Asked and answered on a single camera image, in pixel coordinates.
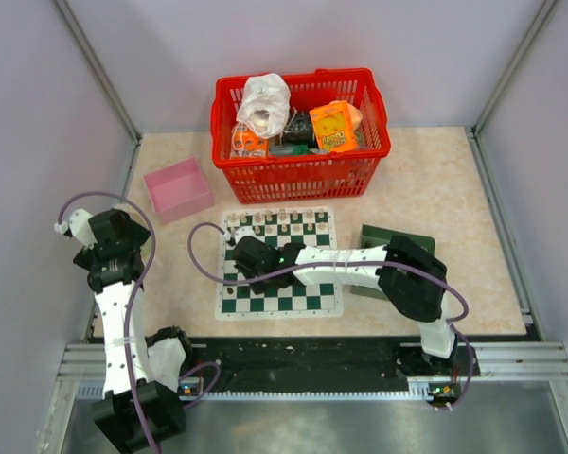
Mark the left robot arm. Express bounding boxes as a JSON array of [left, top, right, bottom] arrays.
[[68, 209, 192, 453]]

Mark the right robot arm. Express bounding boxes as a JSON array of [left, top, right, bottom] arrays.
[[230, 236, 456, 359]]

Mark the green white chess board mat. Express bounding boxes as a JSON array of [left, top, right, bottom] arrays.
[[215, 206, 343, 322]]

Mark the pink plastic box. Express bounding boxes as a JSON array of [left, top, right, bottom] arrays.
[[143, 158, 215, 225]]

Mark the small orange patterned box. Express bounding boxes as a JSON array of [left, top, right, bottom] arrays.
[[230, 124, 269, 159]]

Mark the green tray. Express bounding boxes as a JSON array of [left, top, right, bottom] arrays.
[[350, 224, 435, 301]]

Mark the red plastic shopping basket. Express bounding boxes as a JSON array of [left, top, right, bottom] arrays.
[[210, 67, 391, 203]]

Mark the white crumpled plastic bag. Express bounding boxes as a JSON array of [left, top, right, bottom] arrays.
[[236, 73, 291, 139]]

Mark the orange snack box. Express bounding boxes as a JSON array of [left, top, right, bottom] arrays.
[[309, 100, 363, 153]]

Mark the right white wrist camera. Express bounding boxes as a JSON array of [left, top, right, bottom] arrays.
[[223, 226, 257, 245]]

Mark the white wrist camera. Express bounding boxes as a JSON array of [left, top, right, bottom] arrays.
[[223, 226, 257, 245], [54, 209, 94, 242]]

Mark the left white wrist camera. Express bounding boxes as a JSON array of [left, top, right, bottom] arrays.
[[54, 209, 94, 242]]

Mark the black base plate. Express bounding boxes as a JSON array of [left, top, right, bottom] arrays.
[[174, 336, 480, 393]]

